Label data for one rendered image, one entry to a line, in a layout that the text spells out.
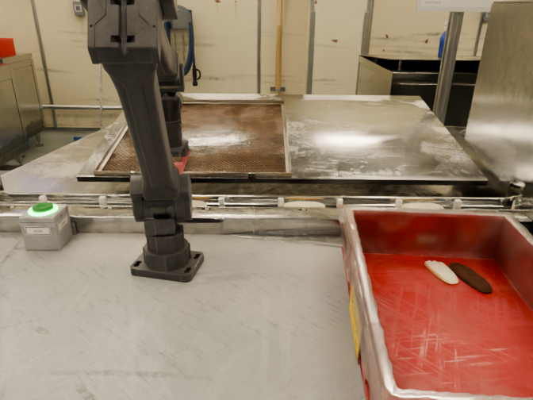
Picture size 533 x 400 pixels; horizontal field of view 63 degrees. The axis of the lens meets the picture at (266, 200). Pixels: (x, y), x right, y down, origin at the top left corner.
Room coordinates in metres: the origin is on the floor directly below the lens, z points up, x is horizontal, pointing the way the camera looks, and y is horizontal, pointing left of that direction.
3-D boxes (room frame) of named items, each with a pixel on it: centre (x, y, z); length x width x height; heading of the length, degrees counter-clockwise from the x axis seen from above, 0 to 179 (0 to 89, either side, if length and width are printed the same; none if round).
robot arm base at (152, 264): (0.71, 0.19, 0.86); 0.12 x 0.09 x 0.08; 79
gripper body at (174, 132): (0.92, 0.21, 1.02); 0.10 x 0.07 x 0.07; 0
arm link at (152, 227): (0.73, 0.20, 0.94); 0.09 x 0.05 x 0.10; 7
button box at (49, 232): (0.80, 0.46, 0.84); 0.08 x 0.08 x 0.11; 0
